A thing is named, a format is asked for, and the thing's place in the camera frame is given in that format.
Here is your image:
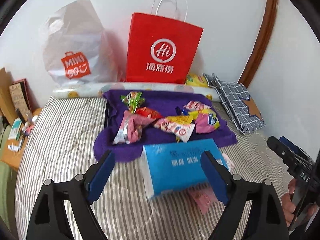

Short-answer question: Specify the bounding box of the yellow pink sweet potato snack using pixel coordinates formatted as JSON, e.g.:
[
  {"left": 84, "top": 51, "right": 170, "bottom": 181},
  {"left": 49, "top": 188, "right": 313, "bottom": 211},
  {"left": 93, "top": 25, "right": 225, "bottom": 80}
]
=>
[{"left": 188, "top": 109, "right": 220, "bottom": 134}]

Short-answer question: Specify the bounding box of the right hand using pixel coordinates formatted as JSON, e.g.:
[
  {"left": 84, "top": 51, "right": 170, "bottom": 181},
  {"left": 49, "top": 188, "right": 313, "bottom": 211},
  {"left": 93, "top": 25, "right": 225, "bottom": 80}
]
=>
[{"left": 281, "top": 178, "right": 297, "bottom": 226}]

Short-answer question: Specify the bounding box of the pale pink snack packet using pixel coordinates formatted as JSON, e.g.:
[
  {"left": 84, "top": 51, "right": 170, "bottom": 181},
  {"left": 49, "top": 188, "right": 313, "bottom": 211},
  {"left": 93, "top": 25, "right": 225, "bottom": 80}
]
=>
[{"left": 188, "top": 186, "right": 218, "bottom": 215}]

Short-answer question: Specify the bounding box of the pink silver snack bag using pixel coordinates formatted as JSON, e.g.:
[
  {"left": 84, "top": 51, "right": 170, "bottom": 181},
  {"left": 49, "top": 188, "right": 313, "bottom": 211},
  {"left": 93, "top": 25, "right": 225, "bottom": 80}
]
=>
[{"left": 113, "top": 110, "right": 156, "bottom": 145}]

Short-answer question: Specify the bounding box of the striped grey bed quilt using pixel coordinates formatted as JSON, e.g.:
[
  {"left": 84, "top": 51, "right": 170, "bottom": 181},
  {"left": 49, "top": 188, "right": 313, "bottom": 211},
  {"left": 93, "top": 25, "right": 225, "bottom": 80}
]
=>
[{"left": 14, "top": 96, "right": 293, "bottom": 240}]

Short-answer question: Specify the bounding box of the blue tissue pack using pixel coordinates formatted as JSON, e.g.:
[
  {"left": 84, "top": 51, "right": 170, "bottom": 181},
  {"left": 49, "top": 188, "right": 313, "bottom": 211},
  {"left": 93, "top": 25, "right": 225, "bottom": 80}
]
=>
[{"left": 139, "top": 139, "right": 228, "bottom": 199}]

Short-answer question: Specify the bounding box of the white red round-logo snack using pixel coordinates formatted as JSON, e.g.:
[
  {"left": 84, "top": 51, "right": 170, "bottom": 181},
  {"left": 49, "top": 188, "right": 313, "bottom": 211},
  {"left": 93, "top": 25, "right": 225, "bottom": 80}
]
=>
[{"left": 154, "top": 116, "right": 195, "bottom": 142}]

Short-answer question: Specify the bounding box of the purple towel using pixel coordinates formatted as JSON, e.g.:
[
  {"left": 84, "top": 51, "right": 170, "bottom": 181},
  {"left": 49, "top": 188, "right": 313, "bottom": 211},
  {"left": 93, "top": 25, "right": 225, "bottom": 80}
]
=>
[{"left": 93, "top": 90, "right": 238, "bottom": 162}]

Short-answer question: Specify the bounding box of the red orange snack packet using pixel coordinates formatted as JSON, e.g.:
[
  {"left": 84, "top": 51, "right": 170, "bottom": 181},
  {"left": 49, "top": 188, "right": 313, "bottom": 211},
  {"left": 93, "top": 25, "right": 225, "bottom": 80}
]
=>
[{"left": 135, "top": 107, "right": 163, "bottom": 119}]

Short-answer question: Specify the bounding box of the dark blue snack packet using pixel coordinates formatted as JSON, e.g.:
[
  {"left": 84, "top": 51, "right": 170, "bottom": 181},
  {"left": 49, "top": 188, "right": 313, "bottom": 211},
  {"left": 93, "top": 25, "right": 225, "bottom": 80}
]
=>
[{"left": 175, "top": 107, "right": 189, "bottom": 116}]

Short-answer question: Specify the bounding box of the green snack packet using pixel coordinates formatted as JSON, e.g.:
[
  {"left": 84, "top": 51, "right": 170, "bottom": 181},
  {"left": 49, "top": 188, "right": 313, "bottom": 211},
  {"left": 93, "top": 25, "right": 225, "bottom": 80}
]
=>
[{"left": 120, "top": 91, "right": 145, "bottom": 113}]

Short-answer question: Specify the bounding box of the red white snack packet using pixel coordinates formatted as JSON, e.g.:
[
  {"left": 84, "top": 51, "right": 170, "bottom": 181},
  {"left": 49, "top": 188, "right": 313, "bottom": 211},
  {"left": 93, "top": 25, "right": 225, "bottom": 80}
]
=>
[{"left": 183, "top": 100, "right": 211, "bottom": 112}]

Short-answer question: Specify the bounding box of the white printed paper roll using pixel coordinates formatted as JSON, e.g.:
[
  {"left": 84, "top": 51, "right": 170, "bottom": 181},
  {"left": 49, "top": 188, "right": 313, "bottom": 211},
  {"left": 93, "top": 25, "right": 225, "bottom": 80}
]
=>
[{"left": 53, "top": 82, "right": 220, "bottom": 102}]

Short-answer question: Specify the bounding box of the grey checked star cushion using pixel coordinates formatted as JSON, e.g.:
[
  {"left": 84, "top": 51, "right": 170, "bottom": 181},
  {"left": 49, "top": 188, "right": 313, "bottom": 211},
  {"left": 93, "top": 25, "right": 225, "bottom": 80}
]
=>
[{"left": 204, "top": 74, "right": 265, "bottom": 135}]

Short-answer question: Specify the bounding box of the wooden bedside table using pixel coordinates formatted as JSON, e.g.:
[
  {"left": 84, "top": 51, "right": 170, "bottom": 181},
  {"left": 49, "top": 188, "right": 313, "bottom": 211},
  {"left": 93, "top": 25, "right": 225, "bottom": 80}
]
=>
[{"left": 1, "top": 121, "right": 34, "bottom": 172}]

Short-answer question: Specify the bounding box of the yellow lemon tea pack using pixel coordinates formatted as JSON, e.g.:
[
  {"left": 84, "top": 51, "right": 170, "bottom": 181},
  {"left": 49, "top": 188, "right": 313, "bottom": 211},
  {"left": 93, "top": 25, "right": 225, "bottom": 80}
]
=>
[{"left": 184, "top": 73, "right": 209, "bottom": 88}]

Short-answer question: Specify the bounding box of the white Miniso plastic bag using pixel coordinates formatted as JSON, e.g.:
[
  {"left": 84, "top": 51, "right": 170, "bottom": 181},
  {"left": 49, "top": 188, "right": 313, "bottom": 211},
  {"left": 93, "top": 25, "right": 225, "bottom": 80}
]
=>
[{"left": 42, "top": 0, "right": 120, "bottom": 86}]

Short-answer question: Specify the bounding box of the red paper shopping bag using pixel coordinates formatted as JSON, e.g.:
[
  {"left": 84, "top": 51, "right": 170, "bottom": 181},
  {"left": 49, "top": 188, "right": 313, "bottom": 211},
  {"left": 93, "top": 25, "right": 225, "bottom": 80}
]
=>
[{"left": 125, "top": 12, "right": 203, "bottom": 84}]

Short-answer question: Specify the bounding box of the wooden door frame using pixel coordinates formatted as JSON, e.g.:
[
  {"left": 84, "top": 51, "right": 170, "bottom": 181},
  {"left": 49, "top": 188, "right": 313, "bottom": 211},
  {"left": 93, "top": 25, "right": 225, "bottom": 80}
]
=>
[{"left": 238, "top": 0, "right": 278, "bottom": 88}]

